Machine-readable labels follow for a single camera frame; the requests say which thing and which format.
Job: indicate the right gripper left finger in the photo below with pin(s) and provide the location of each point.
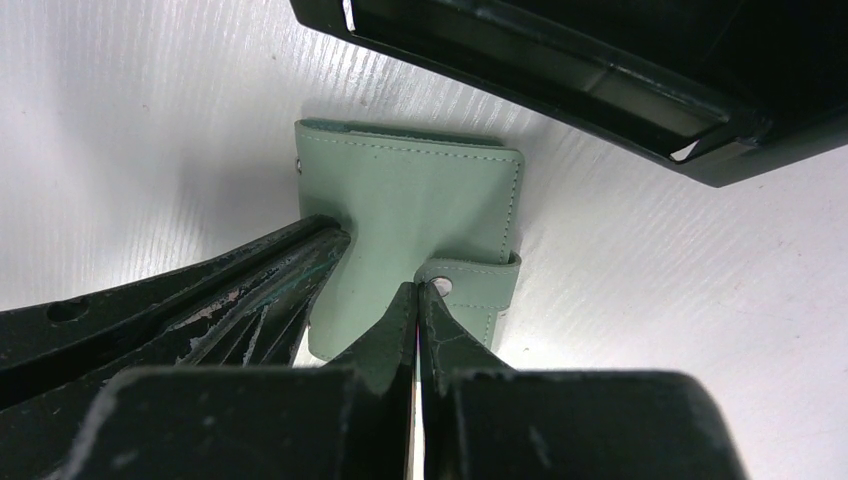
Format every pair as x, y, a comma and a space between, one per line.
349, 419

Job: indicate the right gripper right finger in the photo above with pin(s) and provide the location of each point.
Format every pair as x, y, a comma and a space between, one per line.
486, 420

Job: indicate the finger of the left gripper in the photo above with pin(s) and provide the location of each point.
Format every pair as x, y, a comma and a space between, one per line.
237, 325
46, 346

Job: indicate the green leather card holder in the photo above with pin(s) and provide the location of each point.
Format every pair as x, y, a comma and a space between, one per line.
419, 206

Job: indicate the black plastic bin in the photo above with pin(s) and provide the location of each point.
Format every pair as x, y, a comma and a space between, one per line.
717, 91

